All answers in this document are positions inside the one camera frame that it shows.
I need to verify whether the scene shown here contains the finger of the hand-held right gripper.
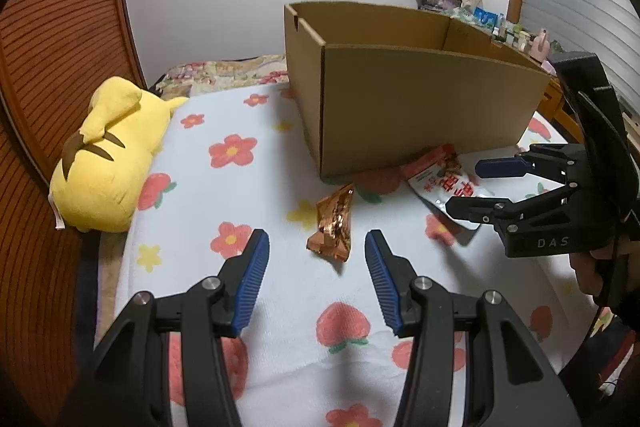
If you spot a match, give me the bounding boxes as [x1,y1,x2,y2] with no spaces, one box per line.
[474,143,583,188]
[445,184,583,233]

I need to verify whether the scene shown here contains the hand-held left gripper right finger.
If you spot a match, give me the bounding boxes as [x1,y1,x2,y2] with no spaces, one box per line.
[364,229,563,427]

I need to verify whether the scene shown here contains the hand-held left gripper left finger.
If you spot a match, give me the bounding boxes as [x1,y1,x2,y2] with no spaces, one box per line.
[92,228,271,427]

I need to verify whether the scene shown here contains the red and white snack pouch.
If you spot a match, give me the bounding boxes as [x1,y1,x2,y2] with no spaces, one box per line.
[400,144,496,233]

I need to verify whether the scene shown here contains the shiny copper snack packet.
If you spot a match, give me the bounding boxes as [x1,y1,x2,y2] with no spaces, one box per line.
[306,183,357,264]

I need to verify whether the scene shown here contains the brown cardboard box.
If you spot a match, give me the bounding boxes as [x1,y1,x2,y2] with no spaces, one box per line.
[283,1,552,180]

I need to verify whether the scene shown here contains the person's right forearm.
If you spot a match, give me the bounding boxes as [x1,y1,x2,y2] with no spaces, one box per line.
[557,287,640,408]

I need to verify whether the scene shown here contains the person's right hand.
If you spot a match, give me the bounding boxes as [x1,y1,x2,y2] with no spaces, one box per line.
[569,249,618,303]

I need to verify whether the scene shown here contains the white floral strawberry blanket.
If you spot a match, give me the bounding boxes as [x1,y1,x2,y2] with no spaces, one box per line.
[97,82,621,427]

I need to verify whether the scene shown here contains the wooden cabinet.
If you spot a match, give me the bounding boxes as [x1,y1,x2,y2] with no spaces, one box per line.
[537,77,586,142]

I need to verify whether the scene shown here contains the pink figurine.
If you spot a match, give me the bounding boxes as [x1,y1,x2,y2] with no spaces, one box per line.
[530,29,553,60]

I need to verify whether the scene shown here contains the group of small toiletries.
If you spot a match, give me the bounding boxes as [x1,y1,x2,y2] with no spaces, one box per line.
[414,0,563,62]

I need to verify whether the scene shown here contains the yellow plush toy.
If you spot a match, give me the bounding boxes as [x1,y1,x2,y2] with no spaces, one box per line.
[49,77,190,234]

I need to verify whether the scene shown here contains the floral patterned pillow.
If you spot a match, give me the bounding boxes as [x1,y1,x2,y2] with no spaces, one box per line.
[150,54,291,98]

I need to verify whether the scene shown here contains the wooden slatted panel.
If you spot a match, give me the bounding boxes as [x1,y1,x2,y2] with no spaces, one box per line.
[0,0,151,427]

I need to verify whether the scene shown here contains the black cable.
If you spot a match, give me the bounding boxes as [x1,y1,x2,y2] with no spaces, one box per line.
[590,217,631,348]

